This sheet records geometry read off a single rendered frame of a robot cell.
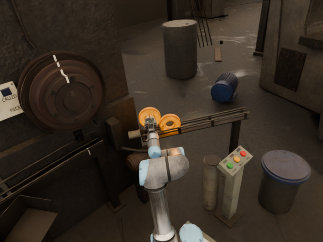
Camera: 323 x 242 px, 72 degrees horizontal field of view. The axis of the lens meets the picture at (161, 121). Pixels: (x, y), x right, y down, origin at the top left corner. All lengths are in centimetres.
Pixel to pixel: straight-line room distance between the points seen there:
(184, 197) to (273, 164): 78
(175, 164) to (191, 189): 110
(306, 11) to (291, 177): 200
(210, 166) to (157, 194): 61
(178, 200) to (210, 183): 43
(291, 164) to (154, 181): 113
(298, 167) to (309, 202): 48
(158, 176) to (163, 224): 27
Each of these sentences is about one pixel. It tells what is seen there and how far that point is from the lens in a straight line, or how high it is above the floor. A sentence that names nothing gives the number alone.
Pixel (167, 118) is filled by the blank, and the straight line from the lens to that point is 159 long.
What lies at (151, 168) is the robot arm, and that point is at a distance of 103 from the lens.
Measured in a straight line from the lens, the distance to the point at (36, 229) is 145.
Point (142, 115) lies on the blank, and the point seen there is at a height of 83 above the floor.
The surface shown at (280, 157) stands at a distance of 190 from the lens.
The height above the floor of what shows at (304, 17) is 107.
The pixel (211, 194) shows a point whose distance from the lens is 184.
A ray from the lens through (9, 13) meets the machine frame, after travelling 140.
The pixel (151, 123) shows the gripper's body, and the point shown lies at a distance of 145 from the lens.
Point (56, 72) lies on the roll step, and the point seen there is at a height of 127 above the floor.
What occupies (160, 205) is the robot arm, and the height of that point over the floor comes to 74.
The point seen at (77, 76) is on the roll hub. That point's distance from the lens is 128.
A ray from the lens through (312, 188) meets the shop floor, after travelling 238.
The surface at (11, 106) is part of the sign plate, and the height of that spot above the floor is 112.
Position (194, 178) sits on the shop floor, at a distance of 220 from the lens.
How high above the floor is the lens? 167
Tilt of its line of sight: 34 degrees down
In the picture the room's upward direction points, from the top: 6 degrees counter-clockwise
